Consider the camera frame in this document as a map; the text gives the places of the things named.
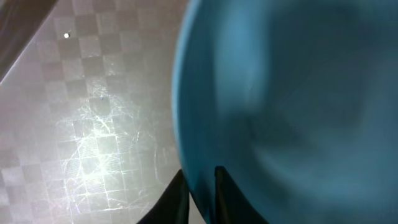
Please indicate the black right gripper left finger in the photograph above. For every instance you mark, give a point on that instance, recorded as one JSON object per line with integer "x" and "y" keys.
{"x": 173, "y": 206}

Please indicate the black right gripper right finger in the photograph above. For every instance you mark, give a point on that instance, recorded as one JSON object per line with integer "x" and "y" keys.
{"x": 231, "y": 206}

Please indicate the dark blue plate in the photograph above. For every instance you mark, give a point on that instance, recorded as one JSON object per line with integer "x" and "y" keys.
{"x": 297, "y": 100}

